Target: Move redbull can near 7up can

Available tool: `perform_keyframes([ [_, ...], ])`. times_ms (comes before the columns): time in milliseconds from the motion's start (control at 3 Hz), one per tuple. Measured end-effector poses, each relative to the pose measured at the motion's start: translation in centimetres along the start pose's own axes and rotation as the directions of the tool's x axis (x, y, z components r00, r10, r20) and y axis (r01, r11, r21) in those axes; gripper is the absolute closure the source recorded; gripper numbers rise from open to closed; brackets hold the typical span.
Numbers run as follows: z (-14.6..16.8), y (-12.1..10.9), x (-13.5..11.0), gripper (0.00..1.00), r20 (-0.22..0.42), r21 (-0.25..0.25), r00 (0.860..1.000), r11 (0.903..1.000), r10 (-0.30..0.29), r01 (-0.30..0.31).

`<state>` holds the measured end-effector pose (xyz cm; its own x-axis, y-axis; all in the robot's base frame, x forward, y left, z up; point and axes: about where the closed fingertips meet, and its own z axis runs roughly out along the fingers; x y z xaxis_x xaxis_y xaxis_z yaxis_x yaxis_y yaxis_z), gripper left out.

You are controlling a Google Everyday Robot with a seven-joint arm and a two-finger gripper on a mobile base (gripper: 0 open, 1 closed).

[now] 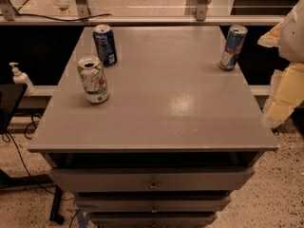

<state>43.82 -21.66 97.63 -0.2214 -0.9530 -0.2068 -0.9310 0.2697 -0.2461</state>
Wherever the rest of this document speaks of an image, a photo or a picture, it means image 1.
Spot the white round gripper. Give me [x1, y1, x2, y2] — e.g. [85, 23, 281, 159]
[257, 0, 304, 127]

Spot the blue silver Red Bull can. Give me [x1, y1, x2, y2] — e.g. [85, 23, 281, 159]
[218, 25, 248, 71]

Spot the dark blue Pepsi can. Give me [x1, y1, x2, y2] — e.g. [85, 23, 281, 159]
[93, 25, 117, 67]

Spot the white green 7up can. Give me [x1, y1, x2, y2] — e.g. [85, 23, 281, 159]
[77, 55, 109, 104]

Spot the grey drawer cabinet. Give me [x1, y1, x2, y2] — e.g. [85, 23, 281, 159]
[28, 25, 279, 228]

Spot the top grey drawer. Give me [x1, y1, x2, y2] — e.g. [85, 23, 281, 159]
[49, 166, 255, 193]

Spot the grey drawer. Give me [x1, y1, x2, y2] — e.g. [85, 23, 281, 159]
[90, 213, 217, 228]
[49, 166, 255, 193]
[75, 194, 231, 213]

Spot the bottom grey drawer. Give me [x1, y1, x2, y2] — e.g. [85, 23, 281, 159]
[90, 213, 217, 228]

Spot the middle grey drawer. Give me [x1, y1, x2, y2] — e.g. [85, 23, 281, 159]
[75, 194, 231, 213]

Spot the white pump soap bottle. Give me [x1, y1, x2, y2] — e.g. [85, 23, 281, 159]
[9, 62, 35, 95]

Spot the black side table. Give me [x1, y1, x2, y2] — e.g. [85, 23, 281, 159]
[0, 84, 27, 134]

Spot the metal window rail frame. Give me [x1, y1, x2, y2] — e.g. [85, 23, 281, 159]
[1, 0, 299, 26]

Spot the black floor cable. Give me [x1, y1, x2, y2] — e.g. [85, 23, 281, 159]
[1, 112, 75, 228]

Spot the black cable on rail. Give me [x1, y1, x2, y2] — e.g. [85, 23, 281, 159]
[0, 0, 112, 22]

